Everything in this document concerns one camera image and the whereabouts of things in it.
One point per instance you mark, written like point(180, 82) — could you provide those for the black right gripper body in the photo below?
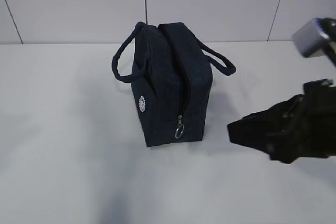
point(311, 124)

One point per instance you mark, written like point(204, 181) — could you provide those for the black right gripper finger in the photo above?
point(251, 130)
point(288, 146)

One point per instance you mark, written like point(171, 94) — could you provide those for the navy blue lunch bag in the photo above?
point(170, 73)

